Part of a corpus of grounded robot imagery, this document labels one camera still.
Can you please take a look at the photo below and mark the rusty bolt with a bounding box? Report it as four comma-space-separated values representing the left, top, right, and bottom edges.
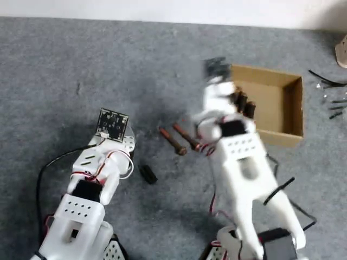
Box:
172, 123, 202, 152
159, 127, 188, 156

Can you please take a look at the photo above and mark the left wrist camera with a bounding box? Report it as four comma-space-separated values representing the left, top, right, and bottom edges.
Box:
96, 107, 130, 142

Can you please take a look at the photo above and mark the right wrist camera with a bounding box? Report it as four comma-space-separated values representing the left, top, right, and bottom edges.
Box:
202, 56, 233, 82

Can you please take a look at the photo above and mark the long black cable tie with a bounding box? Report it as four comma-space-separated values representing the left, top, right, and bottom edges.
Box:
308, 69, 347, 88

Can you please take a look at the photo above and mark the black sleeve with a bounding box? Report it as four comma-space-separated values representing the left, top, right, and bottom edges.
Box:
138, 164, 158, 185

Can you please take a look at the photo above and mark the cardboard box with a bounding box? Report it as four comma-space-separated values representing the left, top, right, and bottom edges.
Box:
229, 64, 305, 148

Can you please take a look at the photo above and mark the black cable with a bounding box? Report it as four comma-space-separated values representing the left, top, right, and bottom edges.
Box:
263, 154, 317, 232
36, 145, 96, 244

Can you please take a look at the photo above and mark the tan cardboard piece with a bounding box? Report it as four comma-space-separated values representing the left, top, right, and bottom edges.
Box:
335, 35, 347, 69

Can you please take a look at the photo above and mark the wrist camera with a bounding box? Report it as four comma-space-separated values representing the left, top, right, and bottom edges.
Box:
96, 107, 130, 142
202, 56, 233, 82

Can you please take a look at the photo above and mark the bolt in sleeve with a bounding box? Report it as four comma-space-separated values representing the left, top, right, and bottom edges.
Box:
234, 86, 249, 112
243, 100, 257, 119

